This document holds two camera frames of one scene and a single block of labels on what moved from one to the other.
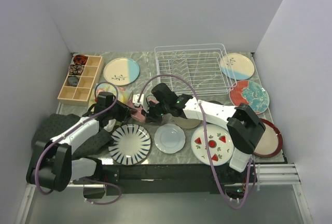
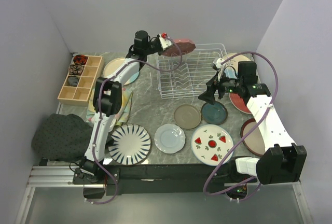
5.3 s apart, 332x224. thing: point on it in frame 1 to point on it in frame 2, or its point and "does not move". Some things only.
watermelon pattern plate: [220, 142] does not move
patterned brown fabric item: [75, 69] does not move
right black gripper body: [155, 111] to [230, 85]
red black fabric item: [79, 58] does not move
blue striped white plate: [129, 144] does not move
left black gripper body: [120, 112] to [153, 47]
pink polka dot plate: [139, 114] to [185, 45]
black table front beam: [161, 179] does not move
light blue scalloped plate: [169, 138] does not move
